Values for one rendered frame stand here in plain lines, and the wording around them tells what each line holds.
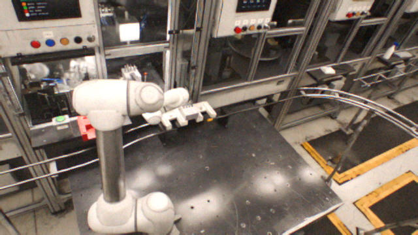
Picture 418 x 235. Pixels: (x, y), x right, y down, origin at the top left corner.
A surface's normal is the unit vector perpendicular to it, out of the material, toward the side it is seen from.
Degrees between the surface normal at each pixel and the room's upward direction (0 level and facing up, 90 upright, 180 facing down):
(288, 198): 0
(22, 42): 90
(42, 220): 0
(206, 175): 0
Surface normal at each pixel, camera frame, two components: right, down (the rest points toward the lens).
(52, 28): 0.47, 0.65
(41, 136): 0.14, -0.72
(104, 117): 0.20, 0.56
